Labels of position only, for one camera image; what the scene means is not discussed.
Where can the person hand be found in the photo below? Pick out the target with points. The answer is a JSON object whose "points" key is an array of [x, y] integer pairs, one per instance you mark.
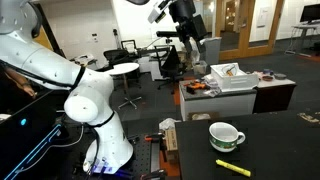
{"points": [[31, 92]]}

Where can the grey standing desk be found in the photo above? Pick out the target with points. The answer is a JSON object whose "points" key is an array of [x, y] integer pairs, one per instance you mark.
{"points": [[305, 28]]}

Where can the dark brown low cabinet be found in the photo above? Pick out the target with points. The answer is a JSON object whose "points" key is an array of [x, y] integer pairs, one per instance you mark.
{"points": [[273, 96]]}

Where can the grey bowl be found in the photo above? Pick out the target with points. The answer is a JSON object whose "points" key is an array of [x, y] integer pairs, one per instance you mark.
{"points": [[280, 76]]}

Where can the wooden door frame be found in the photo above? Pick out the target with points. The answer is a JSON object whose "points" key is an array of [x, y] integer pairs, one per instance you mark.
{"points": [[245, 40]]}

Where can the person forearm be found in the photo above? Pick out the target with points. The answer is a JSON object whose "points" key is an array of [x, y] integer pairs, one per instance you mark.
{"points": [[16, 79]]}

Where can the clear plastic tub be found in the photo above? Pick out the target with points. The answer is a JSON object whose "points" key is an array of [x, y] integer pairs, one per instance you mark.
{"points": [[200, 67]]}

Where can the grey trash bin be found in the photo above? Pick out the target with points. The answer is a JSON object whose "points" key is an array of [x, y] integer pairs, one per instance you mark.
{"points": [[211, 50]]}

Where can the white plastic bin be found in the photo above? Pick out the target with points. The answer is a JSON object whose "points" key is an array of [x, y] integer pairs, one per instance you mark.
{"points": [[238, 81]]}

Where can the yellow highlighter marker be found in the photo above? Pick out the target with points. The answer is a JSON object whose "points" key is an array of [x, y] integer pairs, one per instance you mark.
{"points": [[233, 168]]}

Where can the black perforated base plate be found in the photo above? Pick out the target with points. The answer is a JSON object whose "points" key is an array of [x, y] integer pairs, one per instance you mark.
{"points": [[143, 156]]}

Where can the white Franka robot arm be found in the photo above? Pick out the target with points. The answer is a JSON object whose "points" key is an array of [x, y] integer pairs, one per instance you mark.
{"points": [[93, 100]]}

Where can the black mesh office chair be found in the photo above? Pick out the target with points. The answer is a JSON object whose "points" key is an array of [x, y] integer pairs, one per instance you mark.
{"points": [[116, 56]]}

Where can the white green ceramic mug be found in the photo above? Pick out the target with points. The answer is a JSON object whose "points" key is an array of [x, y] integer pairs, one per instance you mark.
{"points": [[224, 136]]}

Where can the white plastic bag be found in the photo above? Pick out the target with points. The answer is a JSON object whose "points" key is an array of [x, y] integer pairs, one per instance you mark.
{"points": [[168, 124]]}

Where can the open box with rags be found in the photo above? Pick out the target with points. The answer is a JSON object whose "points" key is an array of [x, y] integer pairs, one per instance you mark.
{"points": [[201, 116]]}

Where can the black monitor on grey desk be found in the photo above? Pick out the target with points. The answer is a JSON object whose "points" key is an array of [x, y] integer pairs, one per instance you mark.
{"points": [[310, 12]]}

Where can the orange power tool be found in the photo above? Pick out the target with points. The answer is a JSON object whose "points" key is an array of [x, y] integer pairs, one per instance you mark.
{"points": [[195, 86]]}

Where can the black slanted pole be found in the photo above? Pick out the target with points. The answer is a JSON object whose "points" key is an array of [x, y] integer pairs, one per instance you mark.
{"points": [[50, 31]]}

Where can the crumpled grey cloth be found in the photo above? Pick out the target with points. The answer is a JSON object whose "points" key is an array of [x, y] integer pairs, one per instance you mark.
{"points": [[211, 87]]}

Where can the round white pedestal table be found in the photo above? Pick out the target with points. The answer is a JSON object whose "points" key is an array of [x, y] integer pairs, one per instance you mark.
{"points": [[124, 69]]}

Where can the black control box blue lights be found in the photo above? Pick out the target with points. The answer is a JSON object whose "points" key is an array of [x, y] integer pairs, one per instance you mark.
{"points": [[23, 140]]}

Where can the dark red bowl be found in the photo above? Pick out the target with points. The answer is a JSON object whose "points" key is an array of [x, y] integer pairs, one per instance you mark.
{"points": [[267, 78]]}

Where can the orange black bar clamp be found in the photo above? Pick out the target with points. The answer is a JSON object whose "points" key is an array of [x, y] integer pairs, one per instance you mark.
{"points": [[154, 137], [154, 174]]}

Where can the white wall thermostat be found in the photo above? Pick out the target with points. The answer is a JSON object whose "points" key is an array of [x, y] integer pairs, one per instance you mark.
{"points": [[95, 37]]}

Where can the blue cup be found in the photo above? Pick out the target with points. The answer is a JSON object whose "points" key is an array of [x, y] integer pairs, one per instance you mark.
{"points": [[267, 71]]}

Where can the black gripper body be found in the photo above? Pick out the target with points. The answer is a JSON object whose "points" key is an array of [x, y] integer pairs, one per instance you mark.
{"points": [[186, 20]]}

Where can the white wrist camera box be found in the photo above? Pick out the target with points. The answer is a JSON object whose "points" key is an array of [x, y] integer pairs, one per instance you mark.
{"points": [[156, 13]]}

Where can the small cardboard box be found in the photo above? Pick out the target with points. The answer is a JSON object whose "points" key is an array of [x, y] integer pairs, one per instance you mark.
{"points": [[171, 143]]}

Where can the white paper door sign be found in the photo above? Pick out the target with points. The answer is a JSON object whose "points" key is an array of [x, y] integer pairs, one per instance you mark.
{"points": [[262, 16]]}

